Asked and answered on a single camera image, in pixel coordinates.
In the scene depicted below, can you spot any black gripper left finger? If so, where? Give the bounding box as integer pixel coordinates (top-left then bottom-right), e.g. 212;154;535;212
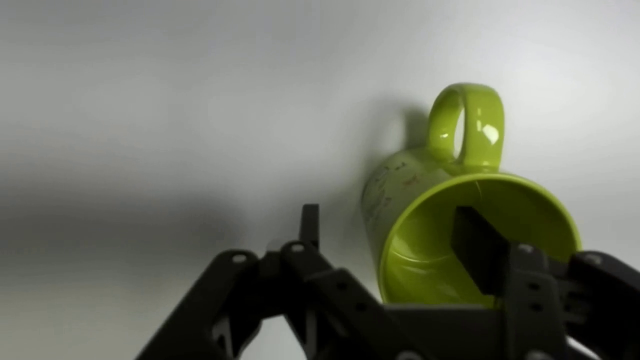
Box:
136;203;402;360

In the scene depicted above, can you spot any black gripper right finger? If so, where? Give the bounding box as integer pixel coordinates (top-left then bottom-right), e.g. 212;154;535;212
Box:
451;206;640;360

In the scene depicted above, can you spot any green ceramic mug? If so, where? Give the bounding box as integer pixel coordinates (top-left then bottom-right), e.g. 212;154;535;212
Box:
360;83;580;306

